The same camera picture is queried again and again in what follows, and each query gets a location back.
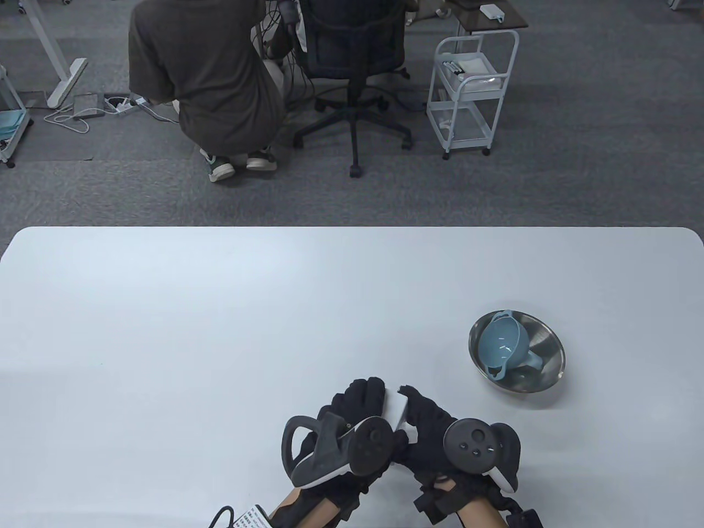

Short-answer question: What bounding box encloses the person's left hand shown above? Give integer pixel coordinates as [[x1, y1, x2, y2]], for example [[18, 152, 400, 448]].
[[300, 377, 391, 523]]

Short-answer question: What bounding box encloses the white desk leg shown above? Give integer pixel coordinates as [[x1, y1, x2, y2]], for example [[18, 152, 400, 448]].
[[25, 0, 89, 109]]

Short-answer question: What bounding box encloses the person's left forearm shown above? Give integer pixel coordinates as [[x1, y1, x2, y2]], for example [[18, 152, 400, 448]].
[[269, 487, 311, 528]]

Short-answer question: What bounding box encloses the white utility cart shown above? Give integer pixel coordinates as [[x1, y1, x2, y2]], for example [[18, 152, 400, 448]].
[[427, 30, 520, 160]]

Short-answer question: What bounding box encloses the dark wooden desk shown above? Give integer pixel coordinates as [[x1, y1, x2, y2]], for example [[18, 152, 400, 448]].
[[444, 0, 529, 32]]

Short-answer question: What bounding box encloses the person's right hand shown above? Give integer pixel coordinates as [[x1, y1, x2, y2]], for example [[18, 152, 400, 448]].
[[393, 385, 523, 513]]

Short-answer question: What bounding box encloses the white jar lid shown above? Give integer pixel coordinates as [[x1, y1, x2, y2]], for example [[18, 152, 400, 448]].
[[385, 388, 411, 443]]

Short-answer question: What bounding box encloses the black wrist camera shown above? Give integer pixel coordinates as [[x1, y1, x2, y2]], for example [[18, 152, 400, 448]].
[[414, 484, 457, 523]]

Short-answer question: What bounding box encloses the grey flat box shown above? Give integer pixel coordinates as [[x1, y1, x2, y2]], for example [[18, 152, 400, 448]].
[[73, 93, 105, 119]]

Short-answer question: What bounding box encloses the white rolling rack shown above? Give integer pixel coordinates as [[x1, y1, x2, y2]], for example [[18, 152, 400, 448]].
[[0, 66, 32, 168]]

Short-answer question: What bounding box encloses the steel bowl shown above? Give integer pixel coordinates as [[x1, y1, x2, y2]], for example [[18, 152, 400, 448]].
[[468, 310, 566, 394]]

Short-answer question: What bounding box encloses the black controller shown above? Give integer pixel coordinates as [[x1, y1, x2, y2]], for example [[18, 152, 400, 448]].
[[443, 418, 521, 494], [282, 414, 397, 489]]

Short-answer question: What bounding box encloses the black office chair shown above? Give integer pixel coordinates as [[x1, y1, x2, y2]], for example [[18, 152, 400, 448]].
[[293, 0, 414, 178]]

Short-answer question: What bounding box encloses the black battery pack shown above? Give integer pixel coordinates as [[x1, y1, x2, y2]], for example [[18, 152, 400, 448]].
[[234, 505, 273, 528], [503, 509, 545, 528]]

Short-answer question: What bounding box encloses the white cable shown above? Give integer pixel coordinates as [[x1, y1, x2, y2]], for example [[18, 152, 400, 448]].
[[44, 104, 91, 134]]

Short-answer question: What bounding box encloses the bundle of black cables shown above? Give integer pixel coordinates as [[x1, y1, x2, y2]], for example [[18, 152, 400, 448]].
[[263, 14, 317, 127]]

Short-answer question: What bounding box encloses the blue funnel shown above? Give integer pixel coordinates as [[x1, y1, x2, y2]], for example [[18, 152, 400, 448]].
[[476, 310, 545, 381]]

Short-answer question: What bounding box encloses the person's right forearm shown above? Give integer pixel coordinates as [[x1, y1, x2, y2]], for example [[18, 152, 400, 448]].
[[456, 503, 504, 528]]

